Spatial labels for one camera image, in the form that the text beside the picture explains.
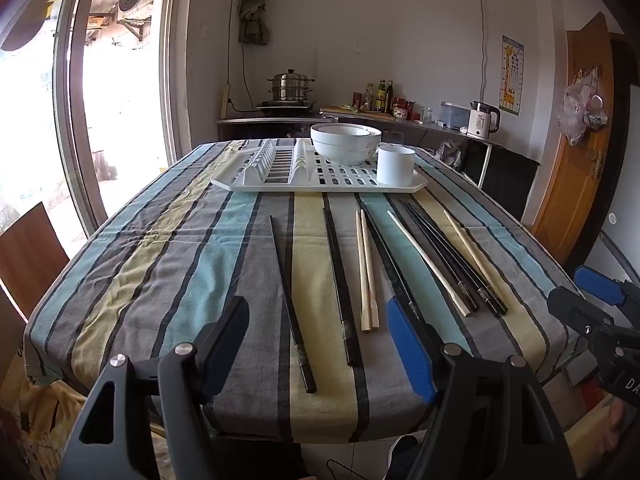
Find wooden cutting board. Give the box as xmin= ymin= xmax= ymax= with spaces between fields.
xmin=320 ymin=105 xmax=383 ymax=117

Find sliding glass door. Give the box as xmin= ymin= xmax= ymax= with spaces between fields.
xmin=0 ymin=0 xmax=196 ymax=261

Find white cup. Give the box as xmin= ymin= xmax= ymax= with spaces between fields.
xmin=376 ymin=143 xmax=417 ymax=186

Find giraffe wall poster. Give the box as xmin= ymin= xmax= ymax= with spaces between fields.
xmin=500 ymin=35 xmax=525 ymax=116

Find steel steamer pot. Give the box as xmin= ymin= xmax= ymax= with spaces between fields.
xmin=266 ymin=70 xmax=317 ymax=103

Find white plastic dish rack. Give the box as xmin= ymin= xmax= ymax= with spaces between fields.
xmin=210 ymin=137 xmax=430 ymax=192

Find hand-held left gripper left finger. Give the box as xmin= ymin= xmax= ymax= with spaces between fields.
xmin=59 ymin=296 xmax=251 ymax=480

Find clear container with blue lid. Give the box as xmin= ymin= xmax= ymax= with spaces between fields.
xmin=440 ymin=101 xmax=472 ymax=130

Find striped tablecloth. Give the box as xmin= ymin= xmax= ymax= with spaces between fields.
xmin=22 ymin=139 xmax=583 ymax=443

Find hanging plastic bags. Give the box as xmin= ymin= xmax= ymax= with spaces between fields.
xmin=556 ymin=66 xmax=610 ymax=147

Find yellow printed cloth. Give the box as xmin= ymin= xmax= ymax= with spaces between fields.
xmin=0 ymin=350 xmax=166 ymax=480

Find clear plastic bag bundle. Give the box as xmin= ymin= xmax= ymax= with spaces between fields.
xmin=435 ymin=140 xmax=466 ymax=166

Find person's right hand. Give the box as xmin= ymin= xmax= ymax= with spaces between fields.
xmin=602 ymin=402 xmax=628 ymax=461

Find black panel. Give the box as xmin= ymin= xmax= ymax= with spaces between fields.
xmin=481 ymin=146 xmax=542 ymax=222

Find brown wooden chair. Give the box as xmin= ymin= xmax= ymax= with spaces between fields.
xmin=0 ymin=202 xmax=71 ymax=376

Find orange wooden door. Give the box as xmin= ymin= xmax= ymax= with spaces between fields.
xmin=531 ymin=12 xmax=615 ymax=261

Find black gas stove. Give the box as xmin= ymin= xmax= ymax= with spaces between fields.
xmin=256 ymin=100 xmax=319 ymax=111

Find yellow black window sticker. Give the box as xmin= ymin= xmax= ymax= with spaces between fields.
xmin=0 ymin=0 xmax=63 ymax=52

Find white electric kettle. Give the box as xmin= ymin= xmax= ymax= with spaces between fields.
xmin=467 ymin=101 xmax=502 ymax=140

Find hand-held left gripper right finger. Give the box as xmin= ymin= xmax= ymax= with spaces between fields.
xmin=386 ymin=296 xmax=581 ymax=480

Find hanging grey cloth bundle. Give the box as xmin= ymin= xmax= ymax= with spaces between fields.
xmin=236 ymin=0 xmax=272 ymax=45

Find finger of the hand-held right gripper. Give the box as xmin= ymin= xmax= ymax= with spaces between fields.
xmin=574 ymin=266 xmax=640 ymax=312
xmin=546 ymin=287 xmax=640 ymax=361

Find metal stove stand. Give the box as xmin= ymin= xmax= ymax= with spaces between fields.
xmin=216 ymin=110 xmax=326 ymax=142

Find white bowl with dark rim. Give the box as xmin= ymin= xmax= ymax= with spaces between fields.
xmin=325 ymin=126 xmax=384 ymax=166
xmin=310 ymin=122 xmax=375 ymax=158

